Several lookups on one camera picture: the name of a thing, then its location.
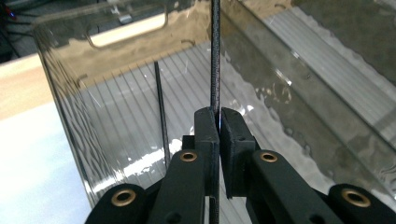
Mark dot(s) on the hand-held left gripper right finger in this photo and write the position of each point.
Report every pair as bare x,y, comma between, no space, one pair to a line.
236,149

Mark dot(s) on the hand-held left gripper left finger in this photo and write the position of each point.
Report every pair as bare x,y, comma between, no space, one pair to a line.
207,140

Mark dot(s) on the black chopstick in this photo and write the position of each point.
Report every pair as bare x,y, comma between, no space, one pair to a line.
215,62
162,109

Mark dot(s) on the translucent grey plastic bin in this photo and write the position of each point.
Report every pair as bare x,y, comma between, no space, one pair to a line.
124,102
342,77

